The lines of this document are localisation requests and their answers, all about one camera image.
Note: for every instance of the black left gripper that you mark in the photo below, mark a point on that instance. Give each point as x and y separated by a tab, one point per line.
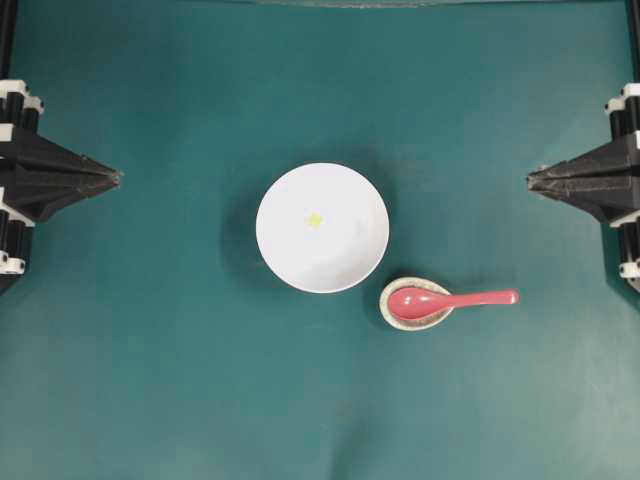
37	203

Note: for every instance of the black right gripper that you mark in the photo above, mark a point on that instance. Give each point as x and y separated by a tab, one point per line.
613	200

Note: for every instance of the pink plastic spoon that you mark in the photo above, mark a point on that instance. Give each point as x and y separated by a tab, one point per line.
412	303

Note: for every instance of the speckled ceramic spoon rest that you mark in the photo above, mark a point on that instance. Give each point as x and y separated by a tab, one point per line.
411	325

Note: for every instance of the yellow hexagonal prism block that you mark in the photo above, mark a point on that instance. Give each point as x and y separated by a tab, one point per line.
315	220

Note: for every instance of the white round bowl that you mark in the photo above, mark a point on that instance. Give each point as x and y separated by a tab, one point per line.
340	254

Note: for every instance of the black left frame rail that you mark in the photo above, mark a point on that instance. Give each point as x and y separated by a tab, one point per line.
8	12

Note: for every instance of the black frame rail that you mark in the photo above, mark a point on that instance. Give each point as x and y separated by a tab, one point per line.
633	20
8	12

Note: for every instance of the black right frame rail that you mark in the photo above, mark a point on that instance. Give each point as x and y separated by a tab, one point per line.
633	20

